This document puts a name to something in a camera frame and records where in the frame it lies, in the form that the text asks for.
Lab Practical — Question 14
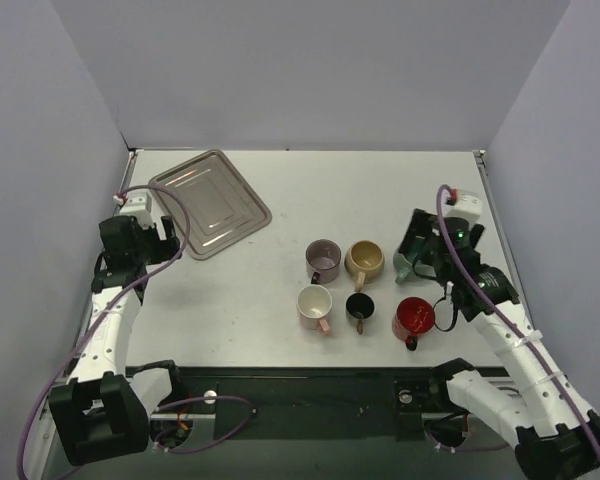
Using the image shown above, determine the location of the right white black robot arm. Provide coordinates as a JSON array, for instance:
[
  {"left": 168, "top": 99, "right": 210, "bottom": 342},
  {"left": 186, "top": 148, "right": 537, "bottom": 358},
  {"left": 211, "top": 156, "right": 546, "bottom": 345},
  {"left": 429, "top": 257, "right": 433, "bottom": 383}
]
[{"left": 399, "top": 209, "right": 600, "bottom": 479}]

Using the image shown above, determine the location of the silver metal tray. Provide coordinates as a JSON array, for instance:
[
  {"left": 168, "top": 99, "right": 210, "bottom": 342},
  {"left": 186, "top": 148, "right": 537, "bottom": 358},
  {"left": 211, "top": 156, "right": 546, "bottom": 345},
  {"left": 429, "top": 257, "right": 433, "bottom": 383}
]
[{"left": 149, "top": 150, "right": 272, "bottom": 260}]

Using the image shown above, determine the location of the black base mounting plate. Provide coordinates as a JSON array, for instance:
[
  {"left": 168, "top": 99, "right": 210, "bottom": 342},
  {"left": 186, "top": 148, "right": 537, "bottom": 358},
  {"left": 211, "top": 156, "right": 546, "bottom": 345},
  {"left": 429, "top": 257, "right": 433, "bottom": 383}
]
[{"left": 124, "top": 366, "right": 489, "bottom": 442}]

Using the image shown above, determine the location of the pink faceted mug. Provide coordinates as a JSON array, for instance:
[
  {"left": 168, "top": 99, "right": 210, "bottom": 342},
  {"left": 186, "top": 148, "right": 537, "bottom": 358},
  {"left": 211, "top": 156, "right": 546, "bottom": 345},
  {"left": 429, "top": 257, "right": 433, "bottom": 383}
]
[{"left": 296, "top": 284, "right": 333, "bottom": 336}]

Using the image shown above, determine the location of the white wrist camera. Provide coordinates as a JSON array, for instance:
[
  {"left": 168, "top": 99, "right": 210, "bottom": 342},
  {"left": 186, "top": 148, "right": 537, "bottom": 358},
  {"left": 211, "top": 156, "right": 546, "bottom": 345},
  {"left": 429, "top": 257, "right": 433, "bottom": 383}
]
[
  {"left": 114, "top": 193, "right": 153, "bottom": 229},
  {"left": 443, "top": 189, "right": 483, "bottom": 224}
]

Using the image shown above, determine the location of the red mug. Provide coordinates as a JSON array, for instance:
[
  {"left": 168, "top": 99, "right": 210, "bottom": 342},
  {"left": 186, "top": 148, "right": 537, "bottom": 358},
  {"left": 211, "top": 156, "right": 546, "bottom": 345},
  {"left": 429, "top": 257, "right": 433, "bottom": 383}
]
[{"left": 391, "top": 297, "right": 435, "bottom": 352}]

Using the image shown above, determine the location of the beige tan mug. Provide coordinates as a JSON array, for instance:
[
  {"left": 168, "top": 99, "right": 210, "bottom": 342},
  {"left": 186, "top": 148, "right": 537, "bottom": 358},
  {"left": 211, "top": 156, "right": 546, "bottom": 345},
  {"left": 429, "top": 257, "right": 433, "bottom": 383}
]
[{"left": 345, "top": 240, "right": 385, "bottom": 293}]

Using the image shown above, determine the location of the green teal mug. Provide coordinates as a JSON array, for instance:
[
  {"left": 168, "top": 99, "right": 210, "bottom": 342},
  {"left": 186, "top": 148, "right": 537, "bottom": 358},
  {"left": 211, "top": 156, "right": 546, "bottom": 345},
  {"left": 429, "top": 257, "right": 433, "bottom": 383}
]
[{"left": 393, "top": 247, "right": 433, "bottom": 285}]

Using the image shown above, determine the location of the mauve purple mug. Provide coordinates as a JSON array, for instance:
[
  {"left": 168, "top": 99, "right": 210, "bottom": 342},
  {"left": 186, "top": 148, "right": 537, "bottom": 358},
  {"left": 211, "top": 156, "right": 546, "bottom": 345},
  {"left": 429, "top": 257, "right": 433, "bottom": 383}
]
[{"left": 305, "top": 239, "right": 342, "bottom": 285}]

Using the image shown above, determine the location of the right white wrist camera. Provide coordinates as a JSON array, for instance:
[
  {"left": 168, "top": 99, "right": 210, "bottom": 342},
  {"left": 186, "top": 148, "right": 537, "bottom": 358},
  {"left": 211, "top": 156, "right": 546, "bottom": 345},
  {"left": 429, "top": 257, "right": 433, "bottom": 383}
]
[{"left": 443, "top": 189, "right": 483, "bottom": 224}]

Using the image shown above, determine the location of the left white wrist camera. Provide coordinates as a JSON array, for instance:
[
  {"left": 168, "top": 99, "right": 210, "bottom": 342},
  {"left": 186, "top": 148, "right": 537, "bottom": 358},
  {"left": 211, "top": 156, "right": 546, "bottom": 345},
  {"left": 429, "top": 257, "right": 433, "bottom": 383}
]
[{"left": 114, "top": 193, "right": 153, "bottom": 229}]

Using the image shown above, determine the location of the small black mug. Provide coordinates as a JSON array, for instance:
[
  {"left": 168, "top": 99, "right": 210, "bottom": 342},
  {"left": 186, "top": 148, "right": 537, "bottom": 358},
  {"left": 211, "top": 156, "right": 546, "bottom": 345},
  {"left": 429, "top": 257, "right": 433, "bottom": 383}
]
[{"left": 345, "top": 292, "right": 375, "bottom": 335}]

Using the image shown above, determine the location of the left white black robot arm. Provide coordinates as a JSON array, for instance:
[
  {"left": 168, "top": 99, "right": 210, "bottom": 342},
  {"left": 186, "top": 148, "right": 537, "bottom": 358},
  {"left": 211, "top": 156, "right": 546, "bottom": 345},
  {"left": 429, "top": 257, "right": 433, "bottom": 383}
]
[{"left": 48, "top": 215, "right": 186, "bottom": 466}]

